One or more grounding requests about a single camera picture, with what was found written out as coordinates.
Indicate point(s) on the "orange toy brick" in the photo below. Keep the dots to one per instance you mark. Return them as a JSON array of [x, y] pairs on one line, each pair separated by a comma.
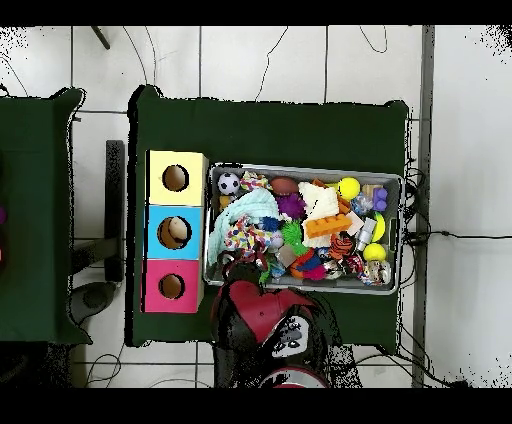
[[326, 226]]

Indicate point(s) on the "cream yellow cloth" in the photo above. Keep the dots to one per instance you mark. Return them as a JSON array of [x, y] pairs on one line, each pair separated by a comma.
[[320, 202]]

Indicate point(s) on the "green spiky caterpillar toy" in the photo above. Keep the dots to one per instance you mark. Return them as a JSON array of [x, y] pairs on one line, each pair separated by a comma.
[[292, 234]]

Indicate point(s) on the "purple spiky toy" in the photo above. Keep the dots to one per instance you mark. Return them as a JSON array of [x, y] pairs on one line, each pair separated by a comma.
[[291, 206]]

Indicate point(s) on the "brown toy football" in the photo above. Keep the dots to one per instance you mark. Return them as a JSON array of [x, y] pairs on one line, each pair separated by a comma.
[[284, 185]]

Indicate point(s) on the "mint green cloth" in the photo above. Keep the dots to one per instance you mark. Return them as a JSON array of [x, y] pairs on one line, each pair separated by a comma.
[[248, 204]]

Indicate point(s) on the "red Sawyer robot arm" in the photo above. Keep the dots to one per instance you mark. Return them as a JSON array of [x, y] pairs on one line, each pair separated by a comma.
[[260, 308]]

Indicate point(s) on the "colourful patterned cloth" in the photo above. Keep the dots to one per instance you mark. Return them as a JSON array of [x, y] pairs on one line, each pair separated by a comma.
[[244, 236]]

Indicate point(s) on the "dark green side tablecloth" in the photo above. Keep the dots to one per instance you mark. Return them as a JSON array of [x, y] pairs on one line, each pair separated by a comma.
[[28, 200]]

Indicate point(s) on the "small soccer ball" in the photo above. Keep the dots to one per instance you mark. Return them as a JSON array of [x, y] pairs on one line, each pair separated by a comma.
[[228, 184]]

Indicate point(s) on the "black stand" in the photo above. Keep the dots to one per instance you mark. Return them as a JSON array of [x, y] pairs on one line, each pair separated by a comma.
[[115, 200]]

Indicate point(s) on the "yellow tennis ball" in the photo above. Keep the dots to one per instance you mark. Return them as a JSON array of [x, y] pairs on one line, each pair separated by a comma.
[[349, 188]]

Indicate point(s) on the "shallow mesh bin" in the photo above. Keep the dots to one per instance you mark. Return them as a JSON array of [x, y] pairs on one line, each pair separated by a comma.
[[344, 284]]

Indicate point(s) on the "smooth yellow ball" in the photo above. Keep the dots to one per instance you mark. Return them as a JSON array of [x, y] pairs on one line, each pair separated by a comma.
[[374, 252]]

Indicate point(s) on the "wooden box with three holes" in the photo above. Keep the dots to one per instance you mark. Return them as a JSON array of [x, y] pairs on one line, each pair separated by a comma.
[[176, 198]]

